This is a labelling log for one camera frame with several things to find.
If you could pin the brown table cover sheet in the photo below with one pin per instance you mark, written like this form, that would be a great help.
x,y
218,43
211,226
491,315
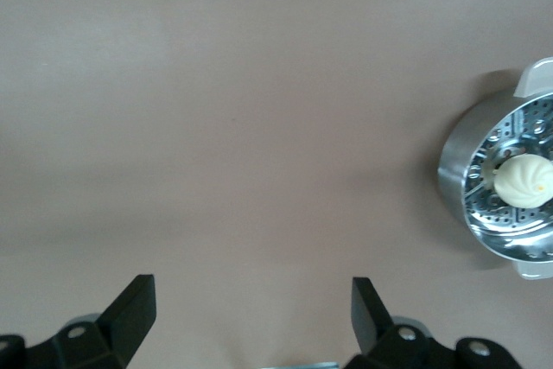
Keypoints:
x,y
173,127

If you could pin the white steamed bun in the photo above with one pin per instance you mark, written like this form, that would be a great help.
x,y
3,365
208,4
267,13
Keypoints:
x,y
523,183

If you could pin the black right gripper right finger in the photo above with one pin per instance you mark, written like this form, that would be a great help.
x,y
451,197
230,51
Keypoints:
x,y
389,347

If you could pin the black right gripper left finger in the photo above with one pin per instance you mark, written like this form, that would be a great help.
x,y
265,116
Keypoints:
x,y
108,334

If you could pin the steel steamer basket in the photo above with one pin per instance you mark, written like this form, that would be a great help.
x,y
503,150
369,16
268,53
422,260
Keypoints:
x,y
458,161

